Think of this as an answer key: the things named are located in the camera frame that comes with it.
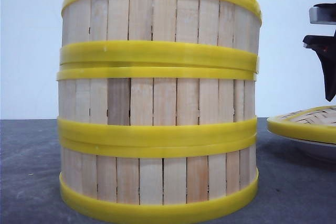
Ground wooden steamer drawer yellow rims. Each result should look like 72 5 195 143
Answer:
57 0 261 80

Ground bottom wooden steamer drawer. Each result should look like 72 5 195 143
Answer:
59 127 259 223

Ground woven steamer lid yellow rim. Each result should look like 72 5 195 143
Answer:
267 105 335 144

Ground white ceramic plate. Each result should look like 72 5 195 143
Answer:
285 137 336 163

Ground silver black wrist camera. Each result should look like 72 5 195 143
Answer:
309 3 336 25

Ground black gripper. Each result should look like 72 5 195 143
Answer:
303 35 335 102

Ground middle wooden steamer drawer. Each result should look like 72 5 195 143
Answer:
58 78 256 157

